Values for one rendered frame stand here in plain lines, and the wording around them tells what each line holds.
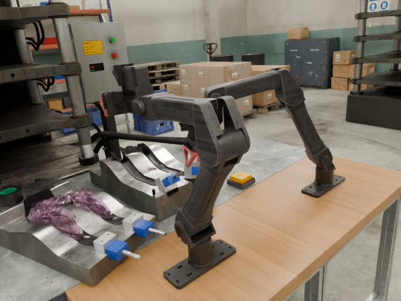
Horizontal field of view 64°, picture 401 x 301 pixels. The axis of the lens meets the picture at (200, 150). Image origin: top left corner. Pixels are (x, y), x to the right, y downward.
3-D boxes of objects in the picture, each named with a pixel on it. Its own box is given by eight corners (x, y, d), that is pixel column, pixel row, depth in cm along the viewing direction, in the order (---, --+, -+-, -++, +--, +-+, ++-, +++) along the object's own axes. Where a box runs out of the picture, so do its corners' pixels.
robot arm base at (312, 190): (300, 172, 113) (318, 177, 108) (330, 156, 125) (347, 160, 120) (299, 192, 116) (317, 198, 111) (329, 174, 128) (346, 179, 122)
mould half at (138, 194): (215, 193, 120) (212, 160, 115) (159, 223, 104) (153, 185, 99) (141, 163, 155) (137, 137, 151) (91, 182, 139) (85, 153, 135)
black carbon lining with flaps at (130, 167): (190, 178, 118) (188, 153, 115) (155, 193, 108) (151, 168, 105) (139, 158, 143) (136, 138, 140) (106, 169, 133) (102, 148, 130)
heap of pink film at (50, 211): (119, 212, 100) (114, 190, 98) (73, 244, 86) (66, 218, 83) (64, 197, 113) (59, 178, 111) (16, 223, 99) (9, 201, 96)
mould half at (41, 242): (157, 231, 99) (153, 199, 96) (93, 287, 78) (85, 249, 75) (54, 202, 124) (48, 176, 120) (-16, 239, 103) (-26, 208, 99)
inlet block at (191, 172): (221, 178, 106) (220, 162, 106) (210, 180, 103) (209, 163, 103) (194, 176, 116) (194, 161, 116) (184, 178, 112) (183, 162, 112)
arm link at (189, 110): (130, 95, 79) (213, 106, 56) (160, 89, 84) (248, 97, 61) (138, 143, 83) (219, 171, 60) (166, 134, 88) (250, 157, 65)
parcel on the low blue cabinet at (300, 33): (309, 38, 772) (309, 25, 763) (300, 39, 755) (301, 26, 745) (295, 39, 805) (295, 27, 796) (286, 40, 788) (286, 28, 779)
